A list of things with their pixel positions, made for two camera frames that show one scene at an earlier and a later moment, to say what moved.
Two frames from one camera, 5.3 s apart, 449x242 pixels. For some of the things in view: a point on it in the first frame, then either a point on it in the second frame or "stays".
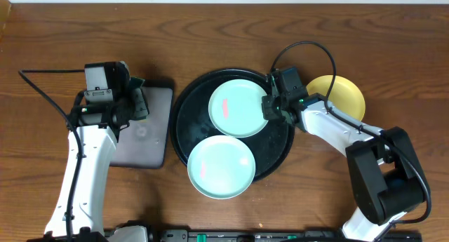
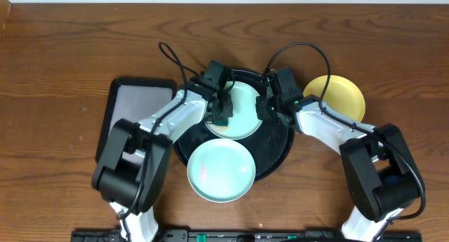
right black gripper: (266, 102) stays
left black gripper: (137, 95) → (229, 106)
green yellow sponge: (135, 83) → (222, 123)
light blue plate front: (221, 167) stays
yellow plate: (344, 95) stays
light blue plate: (235, 108) stays
